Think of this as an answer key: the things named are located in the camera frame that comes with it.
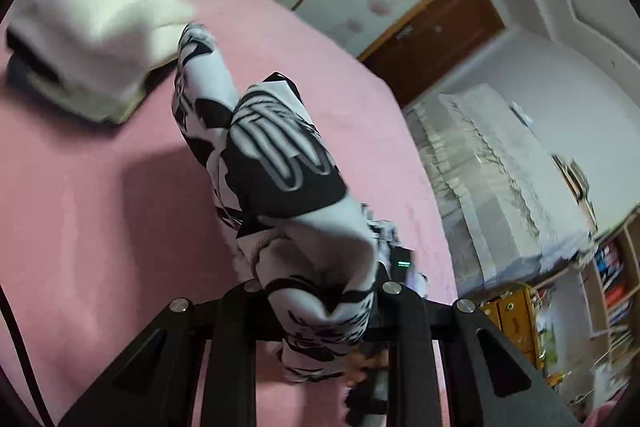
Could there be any white bookshelf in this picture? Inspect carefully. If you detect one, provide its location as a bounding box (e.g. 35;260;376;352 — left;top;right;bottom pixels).
542;206;640;408

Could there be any person's pink clothing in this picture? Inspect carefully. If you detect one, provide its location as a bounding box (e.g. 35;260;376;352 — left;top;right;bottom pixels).
590;399;632;427

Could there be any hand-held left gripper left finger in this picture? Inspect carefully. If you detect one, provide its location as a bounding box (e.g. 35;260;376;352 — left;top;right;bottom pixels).
59;281;273;427

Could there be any white black printed jacket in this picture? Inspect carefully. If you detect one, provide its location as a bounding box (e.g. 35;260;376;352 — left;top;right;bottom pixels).
171;22;432;389

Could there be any black cable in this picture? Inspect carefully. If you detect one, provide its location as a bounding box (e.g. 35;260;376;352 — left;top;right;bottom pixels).
0;284;53;427

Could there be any pink bed sheet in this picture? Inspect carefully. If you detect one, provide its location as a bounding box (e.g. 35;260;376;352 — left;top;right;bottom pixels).
0;0;462;427

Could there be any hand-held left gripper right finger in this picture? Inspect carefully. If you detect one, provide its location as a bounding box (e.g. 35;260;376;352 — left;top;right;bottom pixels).
369;280;582;427

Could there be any brown wooden door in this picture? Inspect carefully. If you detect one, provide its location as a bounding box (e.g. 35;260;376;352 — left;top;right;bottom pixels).
357;0;507;108

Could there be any white lace covered furniture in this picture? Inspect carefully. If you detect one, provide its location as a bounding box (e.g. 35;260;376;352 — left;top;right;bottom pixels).
404;82;603;300

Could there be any yellow wooden drawer cabinet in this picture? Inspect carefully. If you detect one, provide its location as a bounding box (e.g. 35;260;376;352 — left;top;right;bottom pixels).
479;283;547;375

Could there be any stack of white folded clothes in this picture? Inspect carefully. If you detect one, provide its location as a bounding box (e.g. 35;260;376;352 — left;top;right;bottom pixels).
5;0;197;126

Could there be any person's right hand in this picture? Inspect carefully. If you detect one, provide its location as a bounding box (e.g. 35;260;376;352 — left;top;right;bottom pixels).
349;351;390;387

